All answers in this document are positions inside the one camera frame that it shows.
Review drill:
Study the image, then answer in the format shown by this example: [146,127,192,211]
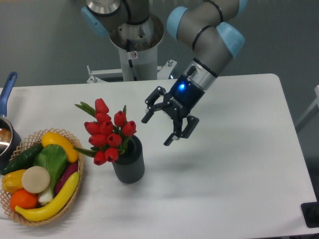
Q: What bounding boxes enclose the dark grey ribbed vase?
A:
[112,135,145,184]

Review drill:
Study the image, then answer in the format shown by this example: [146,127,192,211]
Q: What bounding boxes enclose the yellow squash upper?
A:
[41,131,78,163]

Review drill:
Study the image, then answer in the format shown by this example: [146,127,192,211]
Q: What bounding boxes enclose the yellow bell pepper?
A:
[1,169,26,194]

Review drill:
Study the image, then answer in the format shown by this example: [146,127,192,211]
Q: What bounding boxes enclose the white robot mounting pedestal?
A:
[87,13,177,83]

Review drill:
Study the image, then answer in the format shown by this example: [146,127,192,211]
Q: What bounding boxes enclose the purple sweet potato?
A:
[54,162,78,195]

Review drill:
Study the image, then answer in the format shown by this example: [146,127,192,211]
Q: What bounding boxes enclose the white frame at right edge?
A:
[295,85,319,133]

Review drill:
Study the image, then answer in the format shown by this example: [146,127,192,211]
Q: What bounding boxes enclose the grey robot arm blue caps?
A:
[81,0,247,146]

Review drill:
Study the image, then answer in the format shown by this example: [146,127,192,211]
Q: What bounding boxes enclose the yellow banana squash lower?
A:
[15,172,80,222]

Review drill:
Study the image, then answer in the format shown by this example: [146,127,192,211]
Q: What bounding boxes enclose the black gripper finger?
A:
[163,115,199,146]
[141,86,167,123]

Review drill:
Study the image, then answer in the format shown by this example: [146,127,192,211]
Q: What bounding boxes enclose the orange fruit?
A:
[10,189,38,212]

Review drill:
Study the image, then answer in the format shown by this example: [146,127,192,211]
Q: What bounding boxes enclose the woven wicker basket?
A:
[0,128,84,227]

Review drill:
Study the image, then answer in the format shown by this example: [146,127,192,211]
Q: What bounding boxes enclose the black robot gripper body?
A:
[161,75,205,124]

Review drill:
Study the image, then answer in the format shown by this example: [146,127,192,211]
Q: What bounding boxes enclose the black box at table edge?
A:
[301,202,319,228]

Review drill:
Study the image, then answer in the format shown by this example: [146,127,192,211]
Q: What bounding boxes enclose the red tulip bouquet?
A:
[73,98,137,165]

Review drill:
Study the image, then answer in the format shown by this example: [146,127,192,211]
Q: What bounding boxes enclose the beige round mushroom cap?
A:
[21,166,50,194]

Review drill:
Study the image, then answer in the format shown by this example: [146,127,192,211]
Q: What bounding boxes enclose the blue handled saucepan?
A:
[0,72,21,170]

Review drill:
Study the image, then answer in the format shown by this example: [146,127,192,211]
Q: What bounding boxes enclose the green cucumber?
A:
[0,143,43,175]

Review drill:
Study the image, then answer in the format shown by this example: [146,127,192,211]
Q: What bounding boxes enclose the green leafy bok choy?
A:
[33,144,67,206]

